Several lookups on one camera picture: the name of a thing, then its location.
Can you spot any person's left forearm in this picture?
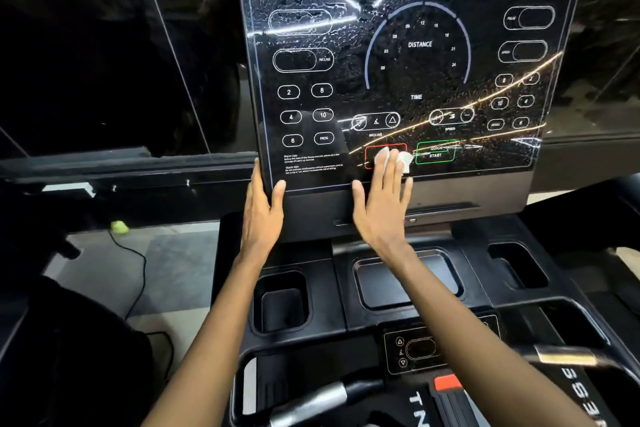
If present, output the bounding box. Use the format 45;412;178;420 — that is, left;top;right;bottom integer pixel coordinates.
140;246;266;427

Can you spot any person's left hand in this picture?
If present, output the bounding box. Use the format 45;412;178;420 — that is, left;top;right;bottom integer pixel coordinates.
240;158;288;263

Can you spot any small white wipe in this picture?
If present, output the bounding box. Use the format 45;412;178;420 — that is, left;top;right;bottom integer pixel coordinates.
388;149;416;175

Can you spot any person's right hand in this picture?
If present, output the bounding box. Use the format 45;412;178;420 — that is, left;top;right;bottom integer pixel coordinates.
351;147;415;258

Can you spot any black power cable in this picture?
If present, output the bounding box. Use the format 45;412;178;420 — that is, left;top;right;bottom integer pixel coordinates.
120;232;177;353

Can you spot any black stair climber machine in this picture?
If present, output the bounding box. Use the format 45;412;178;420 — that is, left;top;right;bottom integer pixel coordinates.
0;272;166;427

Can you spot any person's right forearm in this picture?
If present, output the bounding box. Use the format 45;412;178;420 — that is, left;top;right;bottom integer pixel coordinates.
385;242;596;427

